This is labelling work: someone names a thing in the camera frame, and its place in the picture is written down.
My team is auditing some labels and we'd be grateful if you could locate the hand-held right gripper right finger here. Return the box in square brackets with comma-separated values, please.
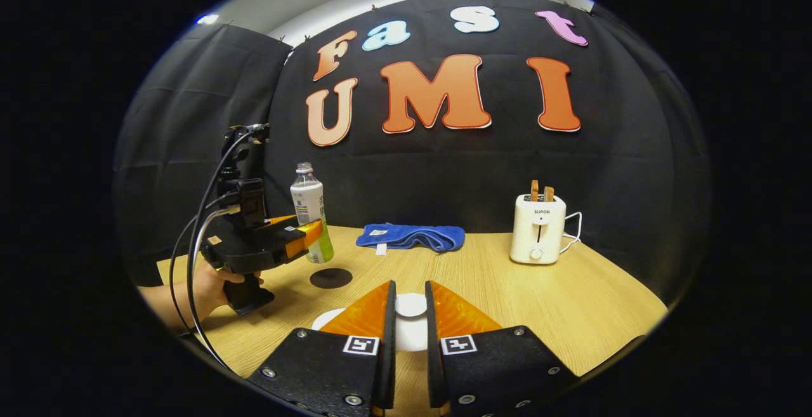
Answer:
[425, 281, 581, 417]

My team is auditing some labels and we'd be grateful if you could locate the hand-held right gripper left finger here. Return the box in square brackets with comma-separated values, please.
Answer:
[247, 281, 398, 417]

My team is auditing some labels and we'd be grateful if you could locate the clear water bottle green label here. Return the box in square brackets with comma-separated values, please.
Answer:
[290, 162, 335, 264]

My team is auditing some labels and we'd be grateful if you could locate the dark round coaster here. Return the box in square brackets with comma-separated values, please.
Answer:
[310, 268, 354, 290]

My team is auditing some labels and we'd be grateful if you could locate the white teacup lid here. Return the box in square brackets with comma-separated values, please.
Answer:
[395, 293, 429, 353]

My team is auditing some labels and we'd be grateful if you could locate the white teacup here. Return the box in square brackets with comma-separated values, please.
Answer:
[311, 308, 347, 333]

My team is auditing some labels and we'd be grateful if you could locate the blue towel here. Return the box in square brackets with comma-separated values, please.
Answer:
[355, 223, 466, 256]

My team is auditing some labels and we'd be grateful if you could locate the black backdrop cloth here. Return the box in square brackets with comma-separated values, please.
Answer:
[113, 0, 711, 307]

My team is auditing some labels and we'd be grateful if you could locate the white toaster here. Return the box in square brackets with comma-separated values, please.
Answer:
[509, 194, 567, 266]

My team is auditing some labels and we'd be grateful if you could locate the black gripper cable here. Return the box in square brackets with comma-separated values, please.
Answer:
[168, 129, 254, 336]

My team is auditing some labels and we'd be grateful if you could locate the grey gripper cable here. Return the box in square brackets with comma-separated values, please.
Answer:
[188, 206, 243, 371]

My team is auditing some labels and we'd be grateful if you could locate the white toaster cable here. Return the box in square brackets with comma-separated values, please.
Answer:
[561, 211, 584, 255]

